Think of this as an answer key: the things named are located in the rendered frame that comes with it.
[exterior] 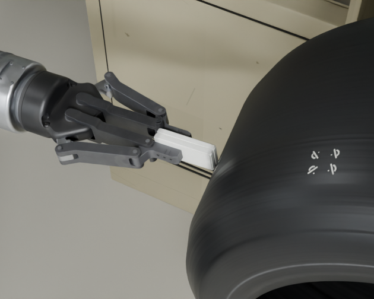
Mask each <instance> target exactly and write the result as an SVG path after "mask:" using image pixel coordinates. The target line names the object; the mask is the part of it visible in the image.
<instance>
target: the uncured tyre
mask: <svg viewBox="0 0 374 299"><path fill-rule="evenodd" d="M326 147H347V150H346V153H345V156H344V162H343V169H342V173H341V177H319V178H310V179H302V176H303V169H304V165H305V158H306V154H307V152H308V150H309V149H314V148H326ZM224 151H225V153H224V155H223V158H222V159H221V161H220V164H219V166H218V169H217V170H216V172H215V173H214V174H213V176H212V177H211V178H210V181H209V182H208V184H207V187H206V189H205V192H204V194H203V196H202V198H201V200H200V202H199V205H198V207H197V209H196V211H195V214H194V216H193V219H192V221H191V225H190V228H189V237H188V246H187V252H186V273H187V277H188V281H189V284H190V287H191V290H192V292H193V294H194V297H195V299H374V17H373V18H367V19H364V20H360V21H355V22H353V23H349V24H345V25H343V26H339V27H337V28H333V29H332V30H329V31H326V32H324V33H322V34H320V35H318V36H315V37H313V38H311V39H310V40H308V41H306V42H304V43H302V44H301V45H300V46H298V47H296V48H295V49H293V50H292V51H291V52H289V53H288V54H286V55H285V57H283V58H282V59H281V60H280V61H279V62H278V63H277V64H275V66H274V67H273V68H272V69H271V70H270V71H269V72H268V73H267V74H266V75H265V76H264V77H263V79H262V80H260V82H259V83H257V85H256V86H255V87H254V89H253V90H252V91H251V93H250V94H249V95H248V97H247V99H246V101H245V102H244V104H243V107H242V109H241V111H240V113H239V115H238V117H237V120H236V122H235V124H234V127H233V129H232V131H231V133H230V136H229V138H228V140H227V142H226V144H225V147H224V149H223V151H222V153H221V155H222V154H223V152H224Z"/></svg>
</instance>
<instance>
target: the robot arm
mask: <svg viewBox="0 0 374 299"><path fill-rule="evenodd" d="M101 94H104V95H106V96H108V97H109V98H112V97H114V99H115V100H116V101H118V102H119V103H121V104H123V105H124V106H126V107H127V108H129V109H131V110H133V111H134V112H133V111H131V110H127V109H124V108H121V107H118V106H114V105H113V104H112V103H111V102H109V101H106V100H104V99H103V97H102V96H101ZM0 128H1V129H5V130H7V131H10V132H13V133H26V132H31V133H35V134H37V135H40V136H44V137H46V138H52V139H53V140H54V142H56V143H57V146H56V147H55V152H56V155H57V156H58V159H59V162H60V163H61V164H62V165H68V164H74V163H89V164H100V165H106V166H116V167H126V168H136V169H140V168H142V167H143V166H144V163H145V162H146V161H147V160H148V159H149V160H150V162H155V161H156V160H157V159H160V160H163V161H167V162H169V163H172V164H180V162H181V160H182V161H185V162H187V163H191V164H195V165H197V166H200V167H203V168H207V169H209V170H214V168H215V165H217V162H218V156H217V149H216V146H215V145H213V144H209V143H207V142H203V141H200V140H197V139H194V138H192V135H191V133H190V132H188V131H186V130H183V129H180V128H177V127H174V126H170V125H169V120H168V117H167V112H166V109H165V108H164V107H163V106H161V105H159V104H158V103H156V102H155V101H152V100H151V99H149V98H147V97H146V96H144V95H142V94H140V93H139V92H137V91H135V90H133V89H132V88H130V87H128V86H127V85H125V84H123V83H121V82H120V81H119V80H118V79H117V77H116V76H115V74H114V73H113V72H106V73H105V74H104V80H102V81H100V82H98V83H97V84H94V85H93V84H92V83H89V82H86V83H77V82H75V81H73V80H71V79H69V78H68V77H65V76H62V75H58V74H54V73H52V72H49V71H47V70H46V68H45V67H44V65H42V64H41V63H39V62H36V61H32V60H29V59H26V58H22V57H20V56H16V55H14V54H12V53H9V52H3V51H1V50H0ZM86 139H87V140H89V141H93V142H96V143H98V144H96V143H90V142H78V141H83V140H86ZM153 139H154V140H155V141H153ZM102 143H105V144H102ZM107 144H108V145H107Z"/></svg>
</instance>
